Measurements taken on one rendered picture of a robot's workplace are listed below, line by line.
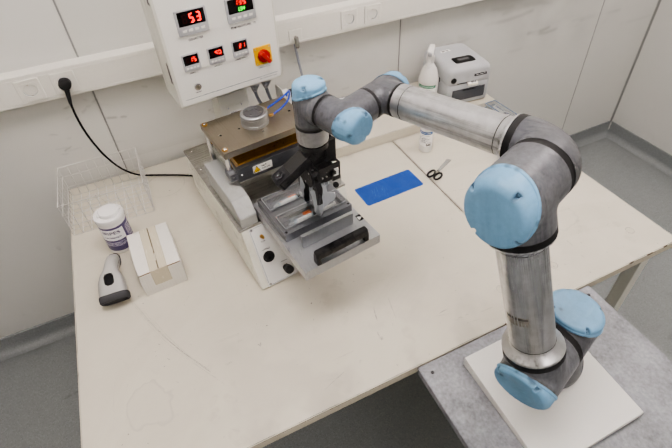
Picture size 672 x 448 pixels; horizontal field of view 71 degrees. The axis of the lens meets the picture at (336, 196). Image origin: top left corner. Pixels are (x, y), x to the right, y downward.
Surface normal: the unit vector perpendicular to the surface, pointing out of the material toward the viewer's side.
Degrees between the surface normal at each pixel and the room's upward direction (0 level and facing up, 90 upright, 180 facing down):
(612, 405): 4
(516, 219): 85
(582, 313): 6
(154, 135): 90
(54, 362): 0
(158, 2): 90
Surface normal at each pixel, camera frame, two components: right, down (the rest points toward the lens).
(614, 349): -0.04, -0.75
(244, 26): 0.54, 0.54
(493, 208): -0.73, 0.41
